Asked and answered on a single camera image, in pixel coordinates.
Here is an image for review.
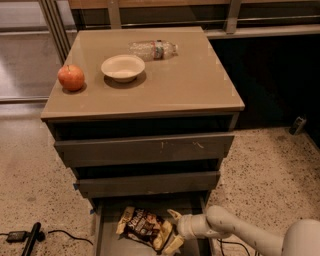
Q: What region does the black thin floor cable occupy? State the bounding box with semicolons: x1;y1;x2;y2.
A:
47;229;94;247

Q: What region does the clear plastic water bottle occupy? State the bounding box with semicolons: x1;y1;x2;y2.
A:
128;40;178;61

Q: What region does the grey middle drawer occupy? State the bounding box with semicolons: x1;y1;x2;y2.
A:
76;171;220;198

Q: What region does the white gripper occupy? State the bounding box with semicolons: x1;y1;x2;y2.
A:
162;209;209;256

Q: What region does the black power adapter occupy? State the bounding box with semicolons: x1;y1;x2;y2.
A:
6;231;29;243

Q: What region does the white paper bowl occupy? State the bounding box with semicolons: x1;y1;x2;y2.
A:
101;55;145;83

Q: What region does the grey open bottom drawer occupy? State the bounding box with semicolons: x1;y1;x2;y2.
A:
94;193;205;256

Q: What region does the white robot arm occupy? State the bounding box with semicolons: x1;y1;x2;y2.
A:
164;205;320;256

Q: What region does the brown chip bag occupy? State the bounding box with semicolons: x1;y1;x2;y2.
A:
116;206;173;252

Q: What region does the red apple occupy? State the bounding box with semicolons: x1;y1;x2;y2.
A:
58;64;85;91

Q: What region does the metal railing frame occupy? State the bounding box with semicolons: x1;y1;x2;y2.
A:
36;0;320;61

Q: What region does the black bar on floor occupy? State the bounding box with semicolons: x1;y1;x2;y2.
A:
21;222;45;256

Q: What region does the grey top drawer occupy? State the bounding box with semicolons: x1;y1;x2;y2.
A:
54;133;234;167

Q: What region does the grey drawer cabinet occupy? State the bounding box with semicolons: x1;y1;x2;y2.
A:
40;26;246;256

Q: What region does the black looped floor cable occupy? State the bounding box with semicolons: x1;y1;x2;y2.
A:
216;238;254;256

